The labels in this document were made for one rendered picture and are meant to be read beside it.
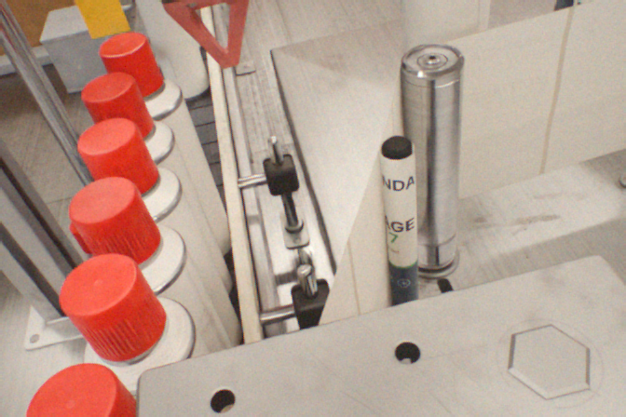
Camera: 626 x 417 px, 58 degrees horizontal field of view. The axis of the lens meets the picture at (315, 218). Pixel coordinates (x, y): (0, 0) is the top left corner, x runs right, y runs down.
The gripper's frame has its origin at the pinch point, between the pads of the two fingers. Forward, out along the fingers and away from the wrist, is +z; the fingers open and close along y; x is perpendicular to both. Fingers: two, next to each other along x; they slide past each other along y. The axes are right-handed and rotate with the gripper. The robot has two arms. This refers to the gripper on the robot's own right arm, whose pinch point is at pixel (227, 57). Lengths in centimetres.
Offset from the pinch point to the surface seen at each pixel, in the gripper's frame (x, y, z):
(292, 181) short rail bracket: -2.5, -4.7, 11.3
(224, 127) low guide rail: 2.9, 5.1, 10.1
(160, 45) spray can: 7.8, 18.0, 5.6
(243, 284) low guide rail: 3.3, -16.1, 10.3
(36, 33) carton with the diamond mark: 31, 51, 13
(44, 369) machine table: 23.8, -12.5, 18.1
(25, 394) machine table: 25.1, -14.7, 18.1
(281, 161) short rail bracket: -2.0, -3.7, 9.4
